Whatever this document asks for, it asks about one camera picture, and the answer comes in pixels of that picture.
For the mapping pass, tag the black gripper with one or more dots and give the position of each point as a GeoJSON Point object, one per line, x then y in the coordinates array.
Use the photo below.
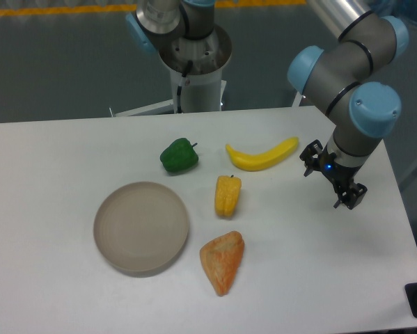
{"type": "Point", "coordinates": [349, 193]}

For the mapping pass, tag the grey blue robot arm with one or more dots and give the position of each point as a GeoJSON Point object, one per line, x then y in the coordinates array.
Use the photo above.
{"type": "Point", "coordinates": [336, 81]}

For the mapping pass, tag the yellow pepper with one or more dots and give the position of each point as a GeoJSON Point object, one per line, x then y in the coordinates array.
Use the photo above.
{"type": "Point", "coordinates": [227, 195]}

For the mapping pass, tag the green pepper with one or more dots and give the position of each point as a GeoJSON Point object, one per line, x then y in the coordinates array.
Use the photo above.
{"type": "Point", "coordinates": [179, 156]}

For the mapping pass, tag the yellow banana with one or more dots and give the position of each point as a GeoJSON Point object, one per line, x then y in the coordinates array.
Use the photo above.
{"type": "Point", "coordinates": [264, 160]}

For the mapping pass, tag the orange bread pastry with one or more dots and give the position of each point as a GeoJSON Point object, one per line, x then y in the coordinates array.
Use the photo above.
{"type": "Point", "coordinates": [220, 259]}

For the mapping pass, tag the beige round plate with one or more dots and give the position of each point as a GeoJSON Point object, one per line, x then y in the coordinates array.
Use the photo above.
{"type": "Point", "coordinates": [141, 228]}

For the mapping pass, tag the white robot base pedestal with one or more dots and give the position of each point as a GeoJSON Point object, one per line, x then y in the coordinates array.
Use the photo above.
{"type": "Point", "coordinates": [195, 68]}

